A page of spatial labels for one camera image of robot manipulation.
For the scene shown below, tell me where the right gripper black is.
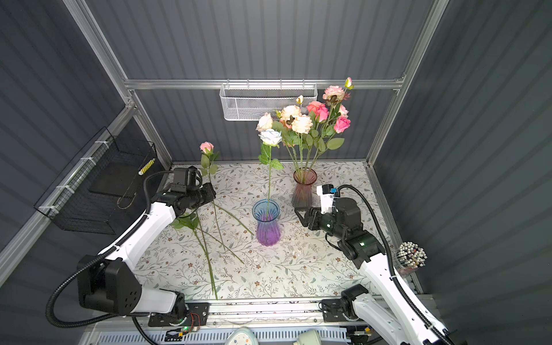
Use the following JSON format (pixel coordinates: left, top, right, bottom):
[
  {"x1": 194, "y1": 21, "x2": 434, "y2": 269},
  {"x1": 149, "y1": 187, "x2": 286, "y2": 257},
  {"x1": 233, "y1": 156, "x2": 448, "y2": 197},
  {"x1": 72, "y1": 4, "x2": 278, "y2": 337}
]
[{"x1": 295, "y1": 205, "x2": 346, "y2": 241}]

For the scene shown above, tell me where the light pink rose stem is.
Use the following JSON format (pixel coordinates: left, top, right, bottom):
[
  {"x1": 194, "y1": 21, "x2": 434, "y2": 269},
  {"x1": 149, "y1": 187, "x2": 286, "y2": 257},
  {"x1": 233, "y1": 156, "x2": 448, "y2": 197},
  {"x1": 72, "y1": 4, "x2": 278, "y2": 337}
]
[{"x1": 200, "y1": 142, "x2": 224, "y2": 246}]

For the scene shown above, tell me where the blue purple glass vase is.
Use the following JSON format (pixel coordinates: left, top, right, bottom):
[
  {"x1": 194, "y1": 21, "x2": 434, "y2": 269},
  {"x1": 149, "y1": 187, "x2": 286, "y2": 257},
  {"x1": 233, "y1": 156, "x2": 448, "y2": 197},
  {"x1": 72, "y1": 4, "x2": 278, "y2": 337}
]
[{"x1": 252, "y1": 199, "x2": 281, "y2": 247}]

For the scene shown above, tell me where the pink grey glass vase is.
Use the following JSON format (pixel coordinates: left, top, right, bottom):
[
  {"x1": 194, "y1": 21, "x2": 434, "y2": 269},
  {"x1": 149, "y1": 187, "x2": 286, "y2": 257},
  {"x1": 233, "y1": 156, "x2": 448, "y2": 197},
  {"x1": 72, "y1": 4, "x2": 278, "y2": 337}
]
[{"x1": 291, "y1": 168, "x2": 318, "y2": 208}]

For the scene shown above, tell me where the beige spray rose stem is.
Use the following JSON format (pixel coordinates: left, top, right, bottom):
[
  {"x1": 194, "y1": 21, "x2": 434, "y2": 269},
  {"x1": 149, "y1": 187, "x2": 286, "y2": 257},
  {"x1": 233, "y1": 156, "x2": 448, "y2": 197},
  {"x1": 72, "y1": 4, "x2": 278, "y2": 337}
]
[{"x1": 290, "y1": 95, "x2": 313, "y2": 182}]

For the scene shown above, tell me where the cream white rose stem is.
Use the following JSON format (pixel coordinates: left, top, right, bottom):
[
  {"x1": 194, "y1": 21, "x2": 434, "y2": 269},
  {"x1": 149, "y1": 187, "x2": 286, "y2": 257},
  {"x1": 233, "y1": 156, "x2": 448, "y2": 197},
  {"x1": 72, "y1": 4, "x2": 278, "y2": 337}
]
[{"x1": 256, "y1": 113, "x2": 273, "y2": 132}]

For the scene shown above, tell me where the hot pink rose stem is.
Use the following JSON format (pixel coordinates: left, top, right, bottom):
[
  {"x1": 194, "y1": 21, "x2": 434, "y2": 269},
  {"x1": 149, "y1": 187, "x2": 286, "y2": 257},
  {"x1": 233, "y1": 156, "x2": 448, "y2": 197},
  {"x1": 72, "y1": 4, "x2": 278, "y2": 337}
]
[{"x1": 310, "y1": 115, "x2": 351, "y2": 168}]

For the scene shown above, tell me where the peach spray rose stem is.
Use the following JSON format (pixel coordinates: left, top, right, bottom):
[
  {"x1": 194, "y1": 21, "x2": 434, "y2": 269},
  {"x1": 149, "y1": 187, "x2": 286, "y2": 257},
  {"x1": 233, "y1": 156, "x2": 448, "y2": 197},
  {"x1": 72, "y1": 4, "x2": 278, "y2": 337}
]
[{"x1": 273, "y1": 105, "x2": 301, "y2": 170}]

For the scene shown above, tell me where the magenta rose long stem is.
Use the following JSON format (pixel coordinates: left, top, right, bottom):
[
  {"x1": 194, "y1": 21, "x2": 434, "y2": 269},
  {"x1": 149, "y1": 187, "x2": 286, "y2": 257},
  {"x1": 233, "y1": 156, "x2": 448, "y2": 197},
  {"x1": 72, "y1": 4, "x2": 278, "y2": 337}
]
[{"x1": 315, "y1": 105, "x2": 329, "y2": 122}]

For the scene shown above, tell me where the salmon pink rose stem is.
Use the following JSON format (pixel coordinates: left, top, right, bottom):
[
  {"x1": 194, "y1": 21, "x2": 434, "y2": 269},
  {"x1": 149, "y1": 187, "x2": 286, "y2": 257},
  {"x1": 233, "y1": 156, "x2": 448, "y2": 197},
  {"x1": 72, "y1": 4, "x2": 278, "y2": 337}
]
[{"x1": 306, "y1": 101, "x2": 323, "y2": 114}]

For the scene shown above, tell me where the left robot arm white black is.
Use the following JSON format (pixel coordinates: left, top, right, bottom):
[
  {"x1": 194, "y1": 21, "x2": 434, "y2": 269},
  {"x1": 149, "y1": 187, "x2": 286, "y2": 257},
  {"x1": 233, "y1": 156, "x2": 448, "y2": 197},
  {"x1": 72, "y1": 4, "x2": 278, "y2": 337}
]
[{"x1": 77, "y1": 183, "x2": 216, "y2": 319}]

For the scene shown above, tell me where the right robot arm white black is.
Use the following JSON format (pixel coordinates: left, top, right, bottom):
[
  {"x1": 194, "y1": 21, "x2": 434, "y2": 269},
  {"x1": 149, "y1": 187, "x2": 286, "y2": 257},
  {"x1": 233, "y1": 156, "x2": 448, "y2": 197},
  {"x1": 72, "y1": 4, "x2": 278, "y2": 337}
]
[{"x1": 295, "y1": 198, "x2": 453, "y2": 344}]

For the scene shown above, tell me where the bunch of artificial flowers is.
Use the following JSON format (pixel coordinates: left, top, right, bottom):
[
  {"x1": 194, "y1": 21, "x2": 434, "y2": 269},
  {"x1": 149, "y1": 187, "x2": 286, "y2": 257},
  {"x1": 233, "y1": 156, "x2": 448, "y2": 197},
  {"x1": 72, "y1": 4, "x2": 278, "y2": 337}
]
[{"x1": 170, "y1": 201, "x2": 253, "y2": 300}]

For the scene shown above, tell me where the yellow green marker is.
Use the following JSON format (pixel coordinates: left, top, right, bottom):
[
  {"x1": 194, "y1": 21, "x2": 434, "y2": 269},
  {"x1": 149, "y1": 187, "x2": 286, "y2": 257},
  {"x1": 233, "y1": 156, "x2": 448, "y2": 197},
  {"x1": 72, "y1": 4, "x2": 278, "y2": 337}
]
[{"x1": 138, "y1": 158, "x2": 156, "y2": 176}]

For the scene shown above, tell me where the floral patterned table mat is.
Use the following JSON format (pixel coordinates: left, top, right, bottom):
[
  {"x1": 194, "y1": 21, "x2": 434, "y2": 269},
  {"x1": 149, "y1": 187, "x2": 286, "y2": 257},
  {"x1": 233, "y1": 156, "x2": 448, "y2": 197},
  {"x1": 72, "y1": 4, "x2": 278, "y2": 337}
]
[{"x1": 135, "y1": 163, "x2": 369, "y2": 300}]

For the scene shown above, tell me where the bundle of white-tipped sticks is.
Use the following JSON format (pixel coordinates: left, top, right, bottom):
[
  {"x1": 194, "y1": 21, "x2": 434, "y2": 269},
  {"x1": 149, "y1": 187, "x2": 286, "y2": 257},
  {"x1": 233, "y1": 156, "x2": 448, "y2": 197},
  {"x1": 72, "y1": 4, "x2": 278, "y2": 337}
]
[{"x1": 395, "y1": 241, "x2": 428, "y2": 275}]

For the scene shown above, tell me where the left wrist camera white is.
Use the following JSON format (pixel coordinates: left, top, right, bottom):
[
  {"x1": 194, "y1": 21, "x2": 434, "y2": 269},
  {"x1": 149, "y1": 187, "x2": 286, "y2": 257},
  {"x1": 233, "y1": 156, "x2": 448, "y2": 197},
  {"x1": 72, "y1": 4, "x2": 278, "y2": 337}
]
[{"x1": 170, "y1": 166, "x2": 203, "y2": 193}]

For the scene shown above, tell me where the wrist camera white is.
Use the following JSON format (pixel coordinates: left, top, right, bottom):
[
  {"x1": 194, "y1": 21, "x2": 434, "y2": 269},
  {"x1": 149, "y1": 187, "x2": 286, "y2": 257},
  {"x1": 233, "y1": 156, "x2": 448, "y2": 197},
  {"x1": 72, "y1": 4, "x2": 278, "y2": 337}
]
[
  {"x1": 316, "y1": 184, "x2": 337, "y2": 214},
  {"x1": 170, "y1": 166, "x2": 203, "y2": 193}
]

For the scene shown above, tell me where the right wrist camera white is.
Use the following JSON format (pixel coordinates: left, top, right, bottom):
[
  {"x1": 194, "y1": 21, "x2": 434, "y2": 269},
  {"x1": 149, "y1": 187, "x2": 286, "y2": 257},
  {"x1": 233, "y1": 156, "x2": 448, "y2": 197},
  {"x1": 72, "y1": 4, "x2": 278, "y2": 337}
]
[{"x1": 316, "y1": 184, "x2": 337, "y2": 214}]

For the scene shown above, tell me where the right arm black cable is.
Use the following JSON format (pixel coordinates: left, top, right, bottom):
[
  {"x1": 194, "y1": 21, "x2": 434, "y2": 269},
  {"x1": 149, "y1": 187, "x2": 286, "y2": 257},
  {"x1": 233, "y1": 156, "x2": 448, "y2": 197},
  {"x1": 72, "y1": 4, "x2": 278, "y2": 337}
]
[{"x1": 336, "y1": 184, "x2": 454, "y2": 345}]

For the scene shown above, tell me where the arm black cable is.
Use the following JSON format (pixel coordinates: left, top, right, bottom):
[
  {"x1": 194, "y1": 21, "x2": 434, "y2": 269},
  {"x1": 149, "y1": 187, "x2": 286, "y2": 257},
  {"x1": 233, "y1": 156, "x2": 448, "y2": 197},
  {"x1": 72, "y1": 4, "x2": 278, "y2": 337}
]
[
  {"x1": 45, "y1": 170, "x2": 173, "y2": 329},
  {"x1": 336, "y1": 184, "x2": 454, "y2": 345}
]

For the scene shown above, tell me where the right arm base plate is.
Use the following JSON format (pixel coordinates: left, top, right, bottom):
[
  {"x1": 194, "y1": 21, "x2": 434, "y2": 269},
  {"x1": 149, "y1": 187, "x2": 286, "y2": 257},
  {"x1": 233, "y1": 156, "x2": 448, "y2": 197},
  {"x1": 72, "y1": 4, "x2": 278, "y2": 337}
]
[{"x1": 318, "y1": 298, "x2": 357, "y2": 323}]

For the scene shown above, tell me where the black wire basket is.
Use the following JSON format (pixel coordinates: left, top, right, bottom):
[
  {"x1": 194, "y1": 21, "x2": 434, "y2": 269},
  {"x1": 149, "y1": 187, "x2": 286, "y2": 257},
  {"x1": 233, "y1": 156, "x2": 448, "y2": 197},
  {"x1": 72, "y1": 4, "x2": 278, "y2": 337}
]
[{"x1": 34, "y1": 128, "x2": 160, "y2": 235}]

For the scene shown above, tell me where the white wire mesh basket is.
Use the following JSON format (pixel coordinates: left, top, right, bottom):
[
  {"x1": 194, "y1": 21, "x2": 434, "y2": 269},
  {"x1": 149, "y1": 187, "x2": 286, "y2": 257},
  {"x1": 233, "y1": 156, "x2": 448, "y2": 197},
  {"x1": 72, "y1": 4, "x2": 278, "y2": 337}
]
[{"x1": 219, "y1": 80, "x2": 319, "y2": 122}]

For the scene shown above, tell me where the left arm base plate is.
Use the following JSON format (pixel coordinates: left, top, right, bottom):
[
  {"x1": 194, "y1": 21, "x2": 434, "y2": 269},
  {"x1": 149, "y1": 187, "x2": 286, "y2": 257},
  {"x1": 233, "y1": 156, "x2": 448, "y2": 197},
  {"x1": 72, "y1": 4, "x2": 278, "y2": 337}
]
[{"x1": 148, "y1": 303, "x2": 211, "y2": 327}]

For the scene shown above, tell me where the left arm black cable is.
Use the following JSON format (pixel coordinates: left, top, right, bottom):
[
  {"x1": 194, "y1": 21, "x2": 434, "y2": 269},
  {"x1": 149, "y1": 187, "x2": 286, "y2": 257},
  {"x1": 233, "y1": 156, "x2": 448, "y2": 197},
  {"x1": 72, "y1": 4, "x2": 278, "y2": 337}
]
[{"x1": 45, "y1": 170, "x2": 173, "y2": 329}]

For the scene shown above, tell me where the white vented rail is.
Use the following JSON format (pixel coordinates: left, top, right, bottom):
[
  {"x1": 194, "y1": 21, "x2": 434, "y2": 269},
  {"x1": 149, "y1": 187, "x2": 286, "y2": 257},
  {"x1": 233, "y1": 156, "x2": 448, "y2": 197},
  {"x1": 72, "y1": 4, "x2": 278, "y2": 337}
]
[{"x1": 94, "y1": 326, "x2": 352, "y2": 344}]

